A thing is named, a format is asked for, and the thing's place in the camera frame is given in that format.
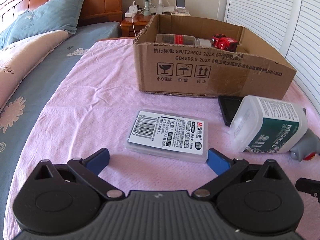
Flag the blue bed sheet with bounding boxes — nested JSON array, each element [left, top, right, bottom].
[[1, 22, 120, 222]]

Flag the black digital timer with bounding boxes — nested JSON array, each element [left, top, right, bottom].
[[218, 95, 243, 127]]

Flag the white smart display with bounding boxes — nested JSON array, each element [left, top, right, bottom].
[[175, 0, 186, 11]]

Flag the red toy fire truck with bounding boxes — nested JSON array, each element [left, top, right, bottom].
[[212, 34, 238, 52]]

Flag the small spray bottle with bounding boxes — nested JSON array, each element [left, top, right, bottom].
[[156, 0, 163, 15]]

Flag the white power strip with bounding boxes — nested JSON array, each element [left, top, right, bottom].
[[125, 1, 138, 18]]

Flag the white charging cable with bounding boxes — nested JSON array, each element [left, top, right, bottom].
[[131, 0, 138, 38]]

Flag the white medical bottle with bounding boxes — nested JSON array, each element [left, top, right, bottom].
[[229, 95, 308, 153]]

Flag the brown cardboard box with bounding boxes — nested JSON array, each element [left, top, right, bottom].
[[133, 15, 296, 99]]

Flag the wooden nightstand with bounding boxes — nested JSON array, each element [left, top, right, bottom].
[[120, 14, 152, 37]]

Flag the fish oil capsule bottle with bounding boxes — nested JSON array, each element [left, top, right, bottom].
[[156, 34, 212, 47]]

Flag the white louvered closet door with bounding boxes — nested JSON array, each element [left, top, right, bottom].
[[222, 0, 320, 81]]

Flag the clear pen refill box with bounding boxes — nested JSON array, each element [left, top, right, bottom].
[[125, 109, 208, 163]]

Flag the blue pillow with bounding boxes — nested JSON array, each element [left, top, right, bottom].
[[1, 0, 84, 49]]

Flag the grey elephant toy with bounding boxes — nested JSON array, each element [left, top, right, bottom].
[[290, 128, 319, 162]]

